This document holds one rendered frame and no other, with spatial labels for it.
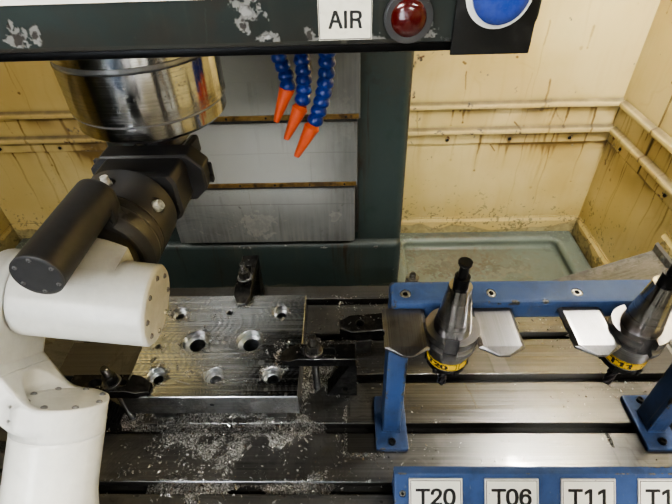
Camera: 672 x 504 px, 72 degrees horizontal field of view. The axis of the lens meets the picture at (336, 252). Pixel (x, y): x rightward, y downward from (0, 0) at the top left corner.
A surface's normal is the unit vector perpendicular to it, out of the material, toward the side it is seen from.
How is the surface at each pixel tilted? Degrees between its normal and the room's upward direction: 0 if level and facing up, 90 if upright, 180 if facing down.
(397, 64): 90
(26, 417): 48
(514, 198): 90
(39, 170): 91
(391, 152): 90
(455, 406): 0
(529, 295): 0
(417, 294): 0
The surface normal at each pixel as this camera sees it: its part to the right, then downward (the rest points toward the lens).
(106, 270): 0.13, -0.71
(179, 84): 0.71, 0.44
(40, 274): -0.01, 0.65
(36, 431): 0.07, -0.03
